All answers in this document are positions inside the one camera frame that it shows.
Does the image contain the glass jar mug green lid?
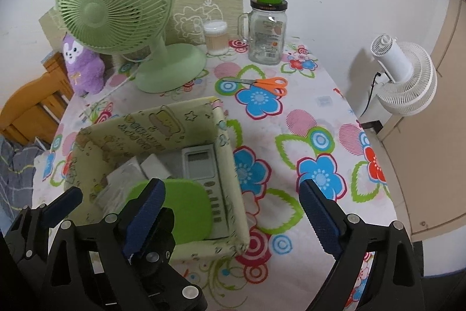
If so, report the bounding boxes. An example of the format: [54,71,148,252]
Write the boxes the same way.
[238,0,289,66]

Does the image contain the orange handled scissors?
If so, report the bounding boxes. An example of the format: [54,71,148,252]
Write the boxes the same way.
[222,77,288,96]

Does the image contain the large white charger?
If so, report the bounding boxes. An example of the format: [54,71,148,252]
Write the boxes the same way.
[140,154,172,180]

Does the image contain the beige wooden panel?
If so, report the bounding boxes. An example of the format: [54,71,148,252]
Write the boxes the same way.
[379,0,466,277]

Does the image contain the white fan cord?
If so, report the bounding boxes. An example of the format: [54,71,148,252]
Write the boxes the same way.
[104,72,146,98]

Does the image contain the white remote control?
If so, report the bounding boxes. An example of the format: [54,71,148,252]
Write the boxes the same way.
[181,144,228,239]

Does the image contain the purple plush toy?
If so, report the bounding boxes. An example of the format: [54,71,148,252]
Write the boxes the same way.
[60,33,106,96]

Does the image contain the wooden bed headboard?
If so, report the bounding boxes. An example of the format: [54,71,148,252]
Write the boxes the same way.
[0,52,75,146]

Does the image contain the yellow patterned storage box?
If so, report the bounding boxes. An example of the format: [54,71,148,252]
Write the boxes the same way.
[63,96,251,262]

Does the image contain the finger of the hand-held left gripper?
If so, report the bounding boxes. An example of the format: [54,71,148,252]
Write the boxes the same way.
[131,209,208,311]
[5,186,84,297]

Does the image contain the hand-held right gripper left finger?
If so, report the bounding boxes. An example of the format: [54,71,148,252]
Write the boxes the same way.
[40,178,166,311]

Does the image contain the black fan cable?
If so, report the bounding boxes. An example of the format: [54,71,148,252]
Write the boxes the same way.
[359,72,383,118]

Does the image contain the grey plaid bedding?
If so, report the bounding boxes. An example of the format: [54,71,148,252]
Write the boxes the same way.
[0,136,37,224]

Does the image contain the green desk fan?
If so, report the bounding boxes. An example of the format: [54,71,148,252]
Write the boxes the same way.
[55,0,208,94]

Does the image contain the cotton swab container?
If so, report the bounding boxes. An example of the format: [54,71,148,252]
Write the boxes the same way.
[203,20,230,56]

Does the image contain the green rounded pad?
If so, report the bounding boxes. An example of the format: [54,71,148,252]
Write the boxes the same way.
[126,178,213,244]

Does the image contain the floral tablecloth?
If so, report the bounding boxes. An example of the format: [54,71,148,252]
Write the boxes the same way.
[31,36,397,311]

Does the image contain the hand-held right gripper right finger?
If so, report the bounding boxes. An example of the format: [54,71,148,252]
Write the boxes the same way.
[299,179,426,311]

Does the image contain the white clip fan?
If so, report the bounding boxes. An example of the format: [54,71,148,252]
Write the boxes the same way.
[370,34,437,115]

